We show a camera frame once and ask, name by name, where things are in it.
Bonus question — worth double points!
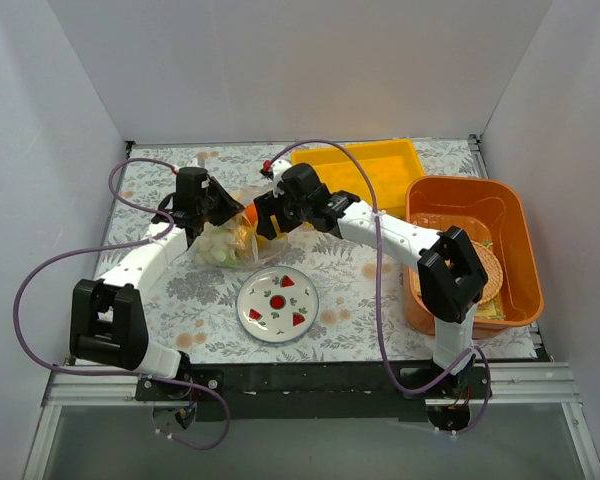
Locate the clear zip top bag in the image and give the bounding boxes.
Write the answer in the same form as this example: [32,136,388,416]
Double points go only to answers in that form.
[191,185,288,270]

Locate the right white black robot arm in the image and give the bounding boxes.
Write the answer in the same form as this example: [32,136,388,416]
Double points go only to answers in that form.
[254,160,488,398]

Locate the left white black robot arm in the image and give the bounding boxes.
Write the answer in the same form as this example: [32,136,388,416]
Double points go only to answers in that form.
[69,166,244,400]

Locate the fake orange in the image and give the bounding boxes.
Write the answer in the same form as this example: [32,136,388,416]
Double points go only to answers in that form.
[244,203,258,225]

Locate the smooth fake yellow lemon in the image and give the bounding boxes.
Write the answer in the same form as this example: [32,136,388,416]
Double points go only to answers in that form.
[254,233,270,250]

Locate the floral pattern table mat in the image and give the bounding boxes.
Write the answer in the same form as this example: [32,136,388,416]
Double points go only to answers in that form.
[74,137,539,366]

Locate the watermelon pattern ceramic plate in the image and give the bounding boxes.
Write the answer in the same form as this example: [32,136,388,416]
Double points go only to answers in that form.
[236,266,319,344]

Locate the yellow plastic tray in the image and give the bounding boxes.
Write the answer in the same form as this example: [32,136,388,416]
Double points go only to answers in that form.
[291,139,425,218]

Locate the orange plastic tub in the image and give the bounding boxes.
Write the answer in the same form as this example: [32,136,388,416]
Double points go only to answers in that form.
[406,176,544,340]

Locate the round woven bamboo basket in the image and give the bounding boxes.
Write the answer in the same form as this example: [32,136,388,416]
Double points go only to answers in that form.
[472,241,504,305]

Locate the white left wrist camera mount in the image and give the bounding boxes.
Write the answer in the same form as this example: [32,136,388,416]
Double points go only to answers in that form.
[172,152,211,181]

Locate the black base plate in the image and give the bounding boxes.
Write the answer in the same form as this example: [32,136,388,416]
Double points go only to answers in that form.
[134,361,490,422]

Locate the aluminium frame rail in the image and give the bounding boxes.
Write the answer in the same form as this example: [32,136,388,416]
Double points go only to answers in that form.
[21,133,600,480]

